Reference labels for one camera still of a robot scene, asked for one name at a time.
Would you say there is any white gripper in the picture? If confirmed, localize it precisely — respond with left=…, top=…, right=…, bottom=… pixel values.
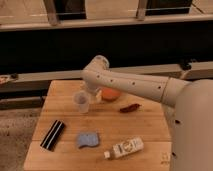
left=81, top=82, right=101, bottom=104

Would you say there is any wooden table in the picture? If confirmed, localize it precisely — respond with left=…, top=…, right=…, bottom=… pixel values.
left=24, top=80, right=171, bottom=171

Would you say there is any orange ceramic bowl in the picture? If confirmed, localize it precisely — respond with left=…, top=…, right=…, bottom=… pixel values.
left=101, top=87, right=121, bottom=101

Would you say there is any dried red chili pepper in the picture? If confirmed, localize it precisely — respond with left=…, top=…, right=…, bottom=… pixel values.
left=119, top=103, right=141, bottom=113

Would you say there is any black striped rectangular box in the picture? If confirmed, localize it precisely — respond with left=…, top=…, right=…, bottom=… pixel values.
left=40, top=120, right=65, bottom=151

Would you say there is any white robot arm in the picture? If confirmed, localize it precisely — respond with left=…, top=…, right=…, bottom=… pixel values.
left=81, top=55, right=213, bottom=171

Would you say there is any white labelled bottle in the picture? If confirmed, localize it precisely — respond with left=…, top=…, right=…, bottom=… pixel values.
left=104, top=137, right=144, bottom=159

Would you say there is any translucent plastic cup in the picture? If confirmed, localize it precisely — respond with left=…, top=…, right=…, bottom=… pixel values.
left=73, top=91, right=90, bottom=114

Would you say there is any blue sponge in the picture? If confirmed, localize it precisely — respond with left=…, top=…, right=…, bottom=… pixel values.
left=77, top=132, right=100, bottom=148

